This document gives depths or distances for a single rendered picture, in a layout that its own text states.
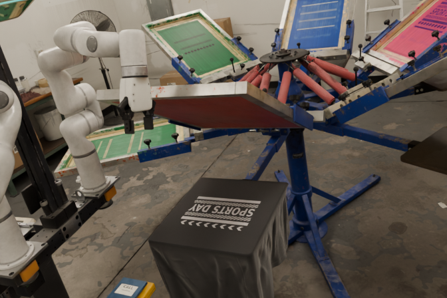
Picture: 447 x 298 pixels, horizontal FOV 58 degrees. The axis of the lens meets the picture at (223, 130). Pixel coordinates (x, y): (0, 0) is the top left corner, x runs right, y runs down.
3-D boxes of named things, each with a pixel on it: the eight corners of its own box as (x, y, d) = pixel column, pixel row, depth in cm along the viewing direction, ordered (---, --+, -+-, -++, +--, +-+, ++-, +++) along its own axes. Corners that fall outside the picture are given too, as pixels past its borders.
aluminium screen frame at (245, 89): (246, 93, 119) (247, 80, 120) (95, 100, 145) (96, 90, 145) (310, 128, 189) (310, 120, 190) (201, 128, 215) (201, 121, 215)
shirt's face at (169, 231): (250, 255, 141) (250, 254, 141) (148, 240, 160) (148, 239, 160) (287, 183, 180) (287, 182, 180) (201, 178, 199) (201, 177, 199)
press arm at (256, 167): (219, 246, 162) (217, 234, 160) (206, 245, 165) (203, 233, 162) (296, 122, 263) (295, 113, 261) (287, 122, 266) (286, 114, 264)
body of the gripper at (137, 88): (135, 73, 125) (138, 110, 126) (112, 74, 115) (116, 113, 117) (155, 72, 121) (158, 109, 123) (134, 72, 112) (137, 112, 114)
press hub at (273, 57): (328, 250, 273) (306, 54, 222) (273, 243, 290) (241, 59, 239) (337, 215, 304) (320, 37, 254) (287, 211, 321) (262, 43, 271)
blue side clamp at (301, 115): (295, 121, 162) (295, 104, 162) (283, 121, 164) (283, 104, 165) (312, 130, 188) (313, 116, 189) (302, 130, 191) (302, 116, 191)
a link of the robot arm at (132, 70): (134, 67, 124) (136, 76, 125) (115, 67, 116) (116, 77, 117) (155, 65, 121) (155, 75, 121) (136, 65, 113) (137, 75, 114)
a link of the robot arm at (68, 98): (24, 50, 145) (70, 37, 158) (57, 144, 160) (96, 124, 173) (44, 52, 136) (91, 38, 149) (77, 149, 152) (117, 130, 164)
